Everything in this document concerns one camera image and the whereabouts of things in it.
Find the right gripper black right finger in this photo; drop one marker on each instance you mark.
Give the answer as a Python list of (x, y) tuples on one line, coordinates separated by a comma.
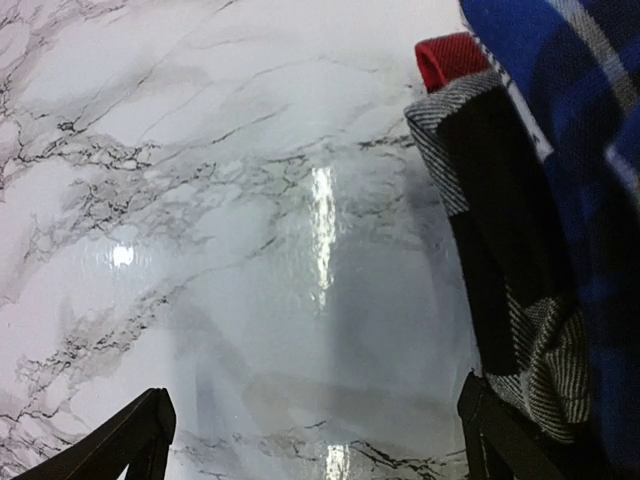
[(500, 443)]

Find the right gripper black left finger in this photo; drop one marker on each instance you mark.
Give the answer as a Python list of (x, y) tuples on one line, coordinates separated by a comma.
[(134, 442)]

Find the red black plaid shirt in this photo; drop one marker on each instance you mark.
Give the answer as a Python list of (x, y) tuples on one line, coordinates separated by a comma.
[(525, 313)]

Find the blue plaid shirt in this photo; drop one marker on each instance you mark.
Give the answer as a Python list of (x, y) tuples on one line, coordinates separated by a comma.
[(574, 68)]

